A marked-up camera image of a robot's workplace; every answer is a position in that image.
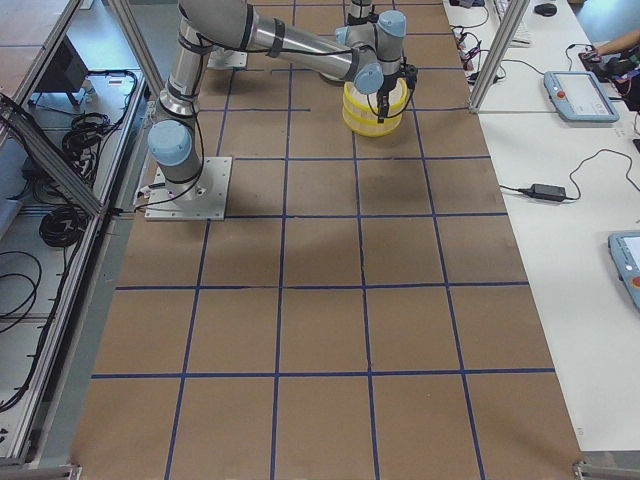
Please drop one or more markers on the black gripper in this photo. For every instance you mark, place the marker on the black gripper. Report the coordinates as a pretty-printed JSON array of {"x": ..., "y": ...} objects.
[{"x": 385, "y": 91}]

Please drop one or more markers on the white keyboard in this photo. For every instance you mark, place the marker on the white keyboard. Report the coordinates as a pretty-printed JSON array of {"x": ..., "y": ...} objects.
[{"x": 510, "y": 14}]

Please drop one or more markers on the black computer mouse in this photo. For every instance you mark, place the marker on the black computer mouse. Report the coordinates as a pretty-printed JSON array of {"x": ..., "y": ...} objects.
[{"x": 545, "y": 9}]

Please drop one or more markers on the black power adapter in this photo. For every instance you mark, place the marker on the black power adapter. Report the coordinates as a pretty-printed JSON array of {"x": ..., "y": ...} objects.
[{"x": 544, "y": 192}]

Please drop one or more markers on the teach pendant far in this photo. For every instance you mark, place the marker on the teach pendant far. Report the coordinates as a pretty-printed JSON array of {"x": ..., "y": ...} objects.
[{"x": 578, "y": 96}]

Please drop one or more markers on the teach pendant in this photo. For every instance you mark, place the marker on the teach pendant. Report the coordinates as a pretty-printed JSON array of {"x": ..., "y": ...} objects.
[
  {"x": 578, "y": 96},
  {"x": 624, "y": 251}
]

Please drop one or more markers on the brown paper table mat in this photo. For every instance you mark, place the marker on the brown paper table mat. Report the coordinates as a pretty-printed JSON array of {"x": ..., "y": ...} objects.
[{"x": 361, "y": 313}]

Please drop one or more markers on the teach pendant near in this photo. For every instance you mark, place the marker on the teach pendant near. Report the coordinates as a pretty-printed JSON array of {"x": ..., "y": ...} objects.
[{"x": 624, "y": 251}]

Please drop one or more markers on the aluminium frame post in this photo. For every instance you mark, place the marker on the aluminium frame post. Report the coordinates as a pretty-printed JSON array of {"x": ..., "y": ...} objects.
[{"x": 489, "y": 69}]

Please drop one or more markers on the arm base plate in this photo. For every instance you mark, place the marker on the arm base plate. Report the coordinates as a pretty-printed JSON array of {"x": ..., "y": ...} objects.
[
  {"x": 224, "y": 59},
  {"x": 206, "y": 200}
]

